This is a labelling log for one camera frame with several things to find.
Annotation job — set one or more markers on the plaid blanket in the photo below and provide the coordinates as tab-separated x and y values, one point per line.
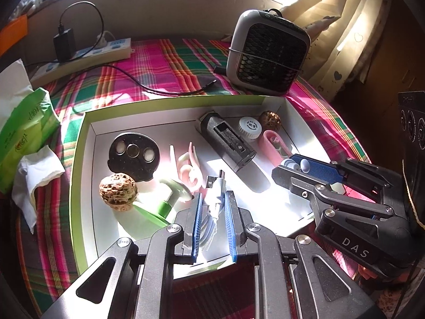
172	59

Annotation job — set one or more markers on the black rectangular device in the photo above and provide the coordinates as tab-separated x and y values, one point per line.
229	143

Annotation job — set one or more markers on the small white round object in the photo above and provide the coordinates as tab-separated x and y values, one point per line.
295	166

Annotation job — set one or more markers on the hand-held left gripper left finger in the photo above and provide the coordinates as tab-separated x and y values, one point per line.
197	226

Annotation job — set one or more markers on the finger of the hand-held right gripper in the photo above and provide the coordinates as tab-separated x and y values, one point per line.
292	179
318	169

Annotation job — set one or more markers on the black case with round holes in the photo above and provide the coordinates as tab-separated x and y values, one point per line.
413	172

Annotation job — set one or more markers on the small brown walnut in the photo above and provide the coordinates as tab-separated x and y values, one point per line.
269	119

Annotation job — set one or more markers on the cream heart print curtain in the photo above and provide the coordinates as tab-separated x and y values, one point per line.
352	40

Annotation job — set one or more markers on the white round cap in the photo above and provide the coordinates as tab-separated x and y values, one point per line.
249	128

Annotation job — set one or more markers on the pink looped clip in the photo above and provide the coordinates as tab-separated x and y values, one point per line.
270	144

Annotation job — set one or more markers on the orange box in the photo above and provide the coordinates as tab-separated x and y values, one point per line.
13	33

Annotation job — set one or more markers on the green tissue pack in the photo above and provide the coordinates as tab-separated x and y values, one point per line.
30	123

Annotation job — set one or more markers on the grey desk fan heater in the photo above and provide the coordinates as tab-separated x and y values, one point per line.
265	56

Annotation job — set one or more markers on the white power plug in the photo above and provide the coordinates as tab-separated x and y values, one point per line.
104	40

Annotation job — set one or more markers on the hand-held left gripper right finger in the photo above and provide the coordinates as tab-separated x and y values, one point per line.
229	229

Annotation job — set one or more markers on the white power strip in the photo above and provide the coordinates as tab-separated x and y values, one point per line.
99	53

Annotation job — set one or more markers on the pink ear hook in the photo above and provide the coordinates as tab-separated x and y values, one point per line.
196	181

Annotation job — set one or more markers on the black charger adapter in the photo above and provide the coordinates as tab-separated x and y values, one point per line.
64	46

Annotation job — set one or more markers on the black disc with round holes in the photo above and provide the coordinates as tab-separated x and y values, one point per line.
132	169

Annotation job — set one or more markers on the green and white cardboard box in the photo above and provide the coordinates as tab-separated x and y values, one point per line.
99	146

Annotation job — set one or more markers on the crumpled white tissue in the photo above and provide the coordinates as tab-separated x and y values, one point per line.
36	176

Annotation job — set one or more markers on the large brown walnut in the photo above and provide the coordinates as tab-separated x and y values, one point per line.
118	191

